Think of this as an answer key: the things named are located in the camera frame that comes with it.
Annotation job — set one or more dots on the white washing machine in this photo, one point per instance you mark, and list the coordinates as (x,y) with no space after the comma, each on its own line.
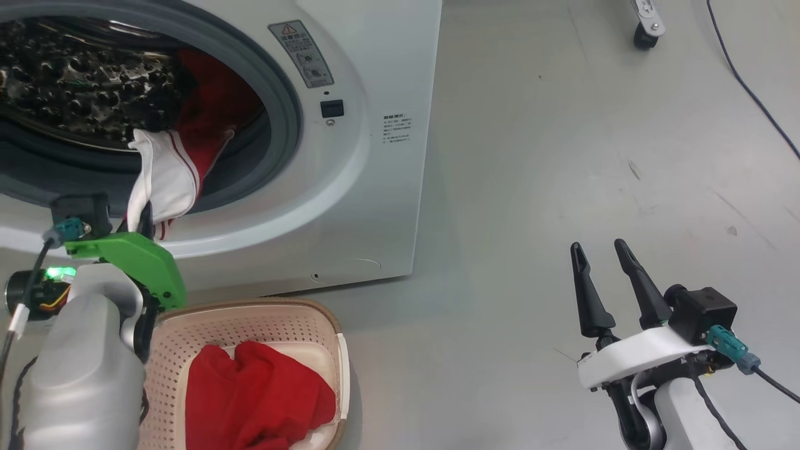
(375,206)

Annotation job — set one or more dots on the black caster wheel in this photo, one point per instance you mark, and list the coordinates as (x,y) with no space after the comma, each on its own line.
(644,37)

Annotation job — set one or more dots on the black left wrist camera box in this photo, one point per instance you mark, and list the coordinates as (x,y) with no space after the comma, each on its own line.
(84,209)

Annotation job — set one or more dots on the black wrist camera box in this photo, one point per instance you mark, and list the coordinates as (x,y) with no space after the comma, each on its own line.
(84,209)
(703,312)

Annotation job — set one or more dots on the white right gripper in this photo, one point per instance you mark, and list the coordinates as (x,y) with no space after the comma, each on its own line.
(637,356)

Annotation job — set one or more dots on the cream perforated laundry basket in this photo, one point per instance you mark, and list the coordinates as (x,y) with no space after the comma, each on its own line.
(206,325)

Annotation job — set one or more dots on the grey rubber door gasket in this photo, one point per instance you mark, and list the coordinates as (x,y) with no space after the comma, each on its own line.
(287,106)

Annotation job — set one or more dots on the grey warning sticker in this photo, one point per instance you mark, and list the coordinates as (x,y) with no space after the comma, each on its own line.
(300,53)

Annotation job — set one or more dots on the black door lock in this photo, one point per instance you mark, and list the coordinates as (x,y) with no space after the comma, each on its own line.
(332,109)

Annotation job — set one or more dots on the red and white jersey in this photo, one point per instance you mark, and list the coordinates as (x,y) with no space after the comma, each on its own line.
(165,178)

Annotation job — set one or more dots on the plain red garment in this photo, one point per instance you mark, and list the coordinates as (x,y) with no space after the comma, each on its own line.
(256,400)

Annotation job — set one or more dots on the steel washing machine drum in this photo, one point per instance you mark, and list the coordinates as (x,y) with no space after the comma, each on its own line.
(75,81)

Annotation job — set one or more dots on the small printed text label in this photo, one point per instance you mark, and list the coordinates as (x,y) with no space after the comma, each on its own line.
(397,129)

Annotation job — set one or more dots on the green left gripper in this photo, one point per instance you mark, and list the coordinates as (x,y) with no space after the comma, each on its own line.
(137,256)

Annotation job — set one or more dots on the round white filter cover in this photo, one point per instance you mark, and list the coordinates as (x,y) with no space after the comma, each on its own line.
(350,269)

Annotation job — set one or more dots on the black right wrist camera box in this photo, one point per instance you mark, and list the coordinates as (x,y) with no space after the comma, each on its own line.
(703,312)

